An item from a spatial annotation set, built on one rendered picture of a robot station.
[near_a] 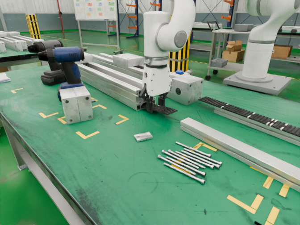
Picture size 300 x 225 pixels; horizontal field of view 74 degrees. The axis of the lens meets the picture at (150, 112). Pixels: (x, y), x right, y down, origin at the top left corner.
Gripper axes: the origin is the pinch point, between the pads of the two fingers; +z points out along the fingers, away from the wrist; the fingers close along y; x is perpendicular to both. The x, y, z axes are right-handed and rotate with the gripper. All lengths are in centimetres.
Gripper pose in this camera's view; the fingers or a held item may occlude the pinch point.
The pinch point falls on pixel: (156, 105)
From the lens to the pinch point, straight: 75.7
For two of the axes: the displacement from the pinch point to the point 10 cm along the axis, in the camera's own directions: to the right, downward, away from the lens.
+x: -6.4, -3.4, 6.9
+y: 7.7, -2.8, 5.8
